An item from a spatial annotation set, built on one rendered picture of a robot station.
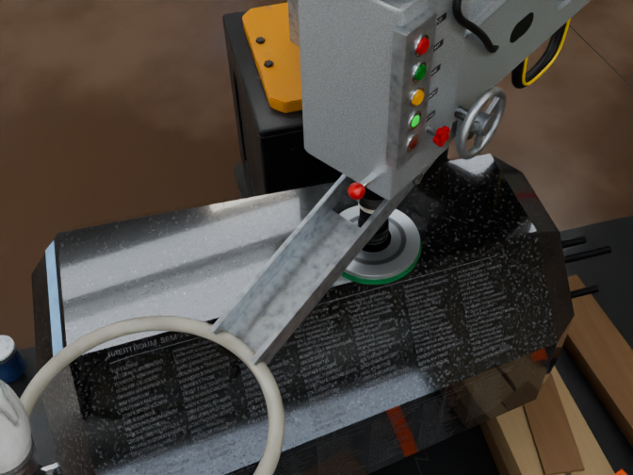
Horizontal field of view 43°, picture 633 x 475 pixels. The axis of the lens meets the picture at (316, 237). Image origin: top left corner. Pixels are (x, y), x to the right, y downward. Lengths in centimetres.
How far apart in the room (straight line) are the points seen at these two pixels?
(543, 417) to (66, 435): 130
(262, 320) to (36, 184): 193
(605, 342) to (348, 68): 162
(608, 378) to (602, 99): 145
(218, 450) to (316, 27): 92
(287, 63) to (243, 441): 117
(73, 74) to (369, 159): 256
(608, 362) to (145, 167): 188
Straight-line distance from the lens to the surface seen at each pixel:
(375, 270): 175
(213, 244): 186
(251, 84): 246
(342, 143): 150
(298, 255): 165
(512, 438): 237
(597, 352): 272
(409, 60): 128
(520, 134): 346
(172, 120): 352
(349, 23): 132
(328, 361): 178
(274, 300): 162
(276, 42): 255
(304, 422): 181
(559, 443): 238
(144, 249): 188
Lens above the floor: 228
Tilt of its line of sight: 50 degrees down
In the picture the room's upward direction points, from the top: 2 degrees counter-clockwise
